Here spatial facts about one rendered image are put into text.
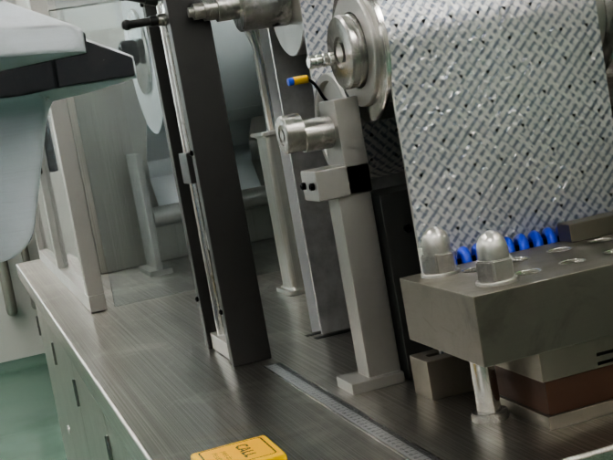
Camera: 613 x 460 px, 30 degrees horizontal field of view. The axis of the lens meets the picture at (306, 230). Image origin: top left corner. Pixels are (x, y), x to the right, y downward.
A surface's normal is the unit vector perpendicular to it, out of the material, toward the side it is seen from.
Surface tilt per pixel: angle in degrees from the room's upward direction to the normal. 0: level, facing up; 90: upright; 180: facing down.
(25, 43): 83
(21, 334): 90
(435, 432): 0
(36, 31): 82
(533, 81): 90
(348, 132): 90
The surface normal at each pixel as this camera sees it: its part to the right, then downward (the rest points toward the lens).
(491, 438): -0.17, -0.98
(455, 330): -0.94, 0.20
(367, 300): 0.30, 0.06
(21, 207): -0.04, 0.05
